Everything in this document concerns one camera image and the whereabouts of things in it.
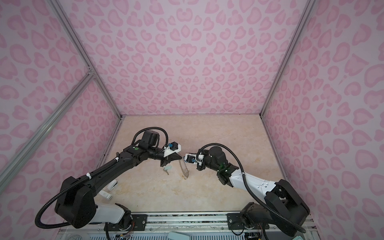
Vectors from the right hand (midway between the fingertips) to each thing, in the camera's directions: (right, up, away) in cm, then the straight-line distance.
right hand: (192, 151), depth 80 cm
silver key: (-16, -14, +10) cm, 23 cm away
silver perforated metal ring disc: (-4, -9, -4) cm, 10 cm away
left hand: (-6, -2, -2) cm, 6 cm away
